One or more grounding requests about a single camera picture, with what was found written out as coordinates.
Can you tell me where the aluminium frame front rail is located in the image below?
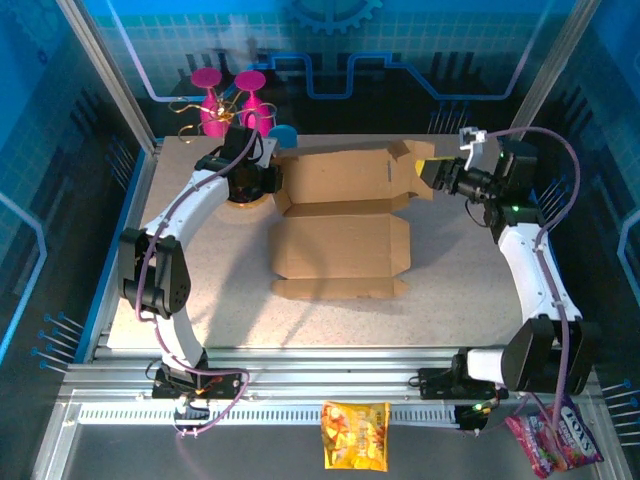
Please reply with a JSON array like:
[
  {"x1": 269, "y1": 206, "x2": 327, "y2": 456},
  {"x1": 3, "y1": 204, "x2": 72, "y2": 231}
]
[{"x1": 59, "y1": 347, "x2": 601, "y2": 401}]

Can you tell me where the blue plastic goblet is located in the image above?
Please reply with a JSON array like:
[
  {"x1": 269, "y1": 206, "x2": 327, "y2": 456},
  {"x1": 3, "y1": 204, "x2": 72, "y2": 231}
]
[{"x1": 269, "y1": 124, "x2": 299, "y2": 149}]

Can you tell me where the brown cardboard paper box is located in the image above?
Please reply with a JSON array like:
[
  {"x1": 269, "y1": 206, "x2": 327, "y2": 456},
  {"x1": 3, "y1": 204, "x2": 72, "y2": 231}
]
[{"x1": 269, "y1": 139, "x2": 436, "y2": 301}]

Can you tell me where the aluminium frame post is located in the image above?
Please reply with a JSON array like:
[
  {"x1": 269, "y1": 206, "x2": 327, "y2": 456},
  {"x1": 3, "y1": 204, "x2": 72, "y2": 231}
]
[
  {"x1": 54, "y1": 0, "x2": 161, "y2": 154},
  {"x1": 504, "y1": 0, "x2": 604, "y2": 149}
]

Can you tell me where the aluminium frame side rail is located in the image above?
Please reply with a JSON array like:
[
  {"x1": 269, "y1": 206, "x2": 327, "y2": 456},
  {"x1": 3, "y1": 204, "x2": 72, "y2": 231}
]
[{"x1": 82, "y1": 142, "x2": 166, "y2": 364}]

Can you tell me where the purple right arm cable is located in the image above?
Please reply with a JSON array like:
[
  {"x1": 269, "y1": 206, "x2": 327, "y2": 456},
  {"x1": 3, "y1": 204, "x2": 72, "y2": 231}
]
[{"x1": 469, "y1": 125, "x2": 584, "y2": 441}]

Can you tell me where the white slotted cable duct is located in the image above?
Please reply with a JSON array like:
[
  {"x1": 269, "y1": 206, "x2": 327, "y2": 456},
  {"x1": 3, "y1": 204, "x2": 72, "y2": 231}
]
[{"x1": 77, "y1": 402, "x2": 461, "y2": 427}]

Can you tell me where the pink plastic goblet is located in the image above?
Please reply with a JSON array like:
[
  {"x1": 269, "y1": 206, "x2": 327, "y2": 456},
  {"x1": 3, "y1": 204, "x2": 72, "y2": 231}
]
[
  {"x1": 192, "y1": 68, "x2": 226, "y2": 140},
  {"x1": 234, "y1": 69, "x2": 275, "y2": 141}
]

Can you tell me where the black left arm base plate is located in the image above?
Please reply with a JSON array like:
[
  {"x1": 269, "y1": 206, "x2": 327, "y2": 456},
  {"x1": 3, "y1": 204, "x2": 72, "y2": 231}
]
[{"x1": 149, "y1": 367, "x2": 251, "y2": 401}]

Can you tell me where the purple candy bag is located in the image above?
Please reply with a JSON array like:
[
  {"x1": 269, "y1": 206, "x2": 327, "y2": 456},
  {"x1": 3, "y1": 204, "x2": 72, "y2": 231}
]
[{"x1": 504, "y1": 393, "x2": 605, "y2": 479}]

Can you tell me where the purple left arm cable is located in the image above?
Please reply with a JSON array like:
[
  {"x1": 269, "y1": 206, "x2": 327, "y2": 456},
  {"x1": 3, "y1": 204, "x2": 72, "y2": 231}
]
[{"x1": 134, "y1": 112, "x2": 264, "y2": 441}]

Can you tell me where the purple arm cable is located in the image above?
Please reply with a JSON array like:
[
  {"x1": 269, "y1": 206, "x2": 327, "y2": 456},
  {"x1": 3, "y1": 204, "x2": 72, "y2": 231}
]
[
  {"x1": 469, "y1": 125, "x2": 584, "y2": 441},
  {"x1": 134, "y1": 112, "x2": 264, "y2": 441}
]

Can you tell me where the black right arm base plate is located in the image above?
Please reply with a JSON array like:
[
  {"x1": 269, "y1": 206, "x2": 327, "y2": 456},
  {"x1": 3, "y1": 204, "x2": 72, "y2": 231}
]
[{"x1": 417, "y1": 367, "x2": 510, "y2": 401}]

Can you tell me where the yellow snack bag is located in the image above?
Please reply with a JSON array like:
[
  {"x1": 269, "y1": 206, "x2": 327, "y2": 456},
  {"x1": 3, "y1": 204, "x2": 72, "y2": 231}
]
[{"x1": 319, "y1": 399, "x2": 392, "y2": 472}]

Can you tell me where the black electronics module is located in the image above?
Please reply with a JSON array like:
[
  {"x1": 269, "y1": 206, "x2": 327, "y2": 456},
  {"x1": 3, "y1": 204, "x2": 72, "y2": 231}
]
[{"x1": 454, "y1": 402, "x2": 490, "y2": 434}]

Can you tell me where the gold wire glass rack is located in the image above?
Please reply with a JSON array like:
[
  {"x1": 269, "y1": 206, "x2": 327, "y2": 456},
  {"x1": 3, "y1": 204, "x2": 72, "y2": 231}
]
[{"x1": 167, "y1": 94, "x2": 279, "y2": 209}]

